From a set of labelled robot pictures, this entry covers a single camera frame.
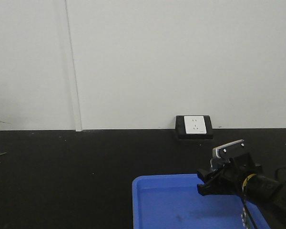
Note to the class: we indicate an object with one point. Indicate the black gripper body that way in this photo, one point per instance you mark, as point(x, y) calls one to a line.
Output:
point(235, 171)

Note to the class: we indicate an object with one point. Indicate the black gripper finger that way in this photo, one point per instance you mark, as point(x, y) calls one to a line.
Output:
point(209, 175)
point(211, 188)

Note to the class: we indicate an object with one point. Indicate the clear glass beaker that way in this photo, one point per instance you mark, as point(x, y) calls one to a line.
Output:
point(218, 163)

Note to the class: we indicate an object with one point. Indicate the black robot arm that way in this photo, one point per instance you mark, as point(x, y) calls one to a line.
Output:
point(266, 193)

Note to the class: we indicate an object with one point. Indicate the blue plastic tray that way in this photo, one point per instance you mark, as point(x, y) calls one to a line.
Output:
point(173, 202)

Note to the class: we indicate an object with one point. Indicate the green circuit board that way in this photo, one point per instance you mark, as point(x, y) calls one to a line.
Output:
point(244, 217)

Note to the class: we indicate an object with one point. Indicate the white socket in black box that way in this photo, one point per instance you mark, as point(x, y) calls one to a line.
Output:
point(193, 127)

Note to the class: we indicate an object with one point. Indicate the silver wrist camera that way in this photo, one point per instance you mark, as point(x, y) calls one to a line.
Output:
point(227, 150)

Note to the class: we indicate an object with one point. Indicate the white wall conduit strip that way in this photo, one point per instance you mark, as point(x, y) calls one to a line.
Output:
point(72, 78)

